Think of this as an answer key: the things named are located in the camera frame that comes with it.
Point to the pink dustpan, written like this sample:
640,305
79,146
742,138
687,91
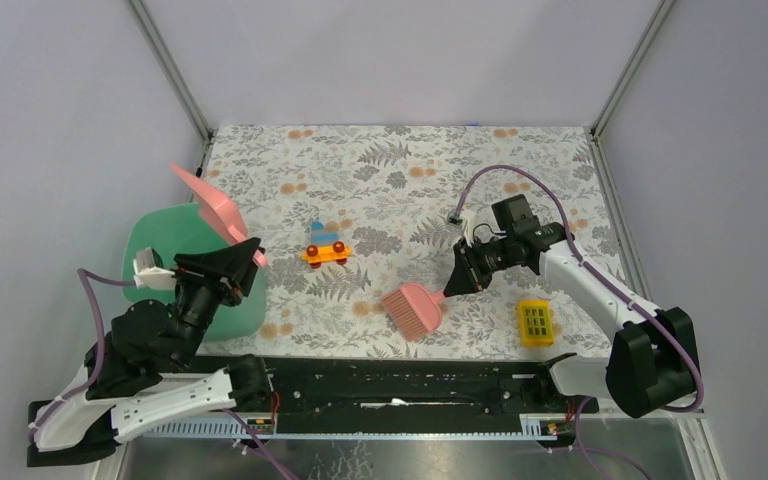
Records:
216,209

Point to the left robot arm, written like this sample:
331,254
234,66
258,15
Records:
114,398

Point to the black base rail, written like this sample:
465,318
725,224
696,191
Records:
388,396

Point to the green trash bin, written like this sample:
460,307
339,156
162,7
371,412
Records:
180,229

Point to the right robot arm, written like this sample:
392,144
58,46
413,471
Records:
653,360

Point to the yellow grid block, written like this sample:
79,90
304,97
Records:
535,323

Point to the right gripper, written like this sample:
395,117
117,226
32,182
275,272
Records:
465,278

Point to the pink brush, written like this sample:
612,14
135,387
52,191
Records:
414,310

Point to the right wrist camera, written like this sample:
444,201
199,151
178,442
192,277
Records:
465,221

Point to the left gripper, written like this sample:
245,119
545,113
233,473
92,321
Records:
234,267

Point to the toy block car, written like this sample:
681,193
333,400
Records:
325,246

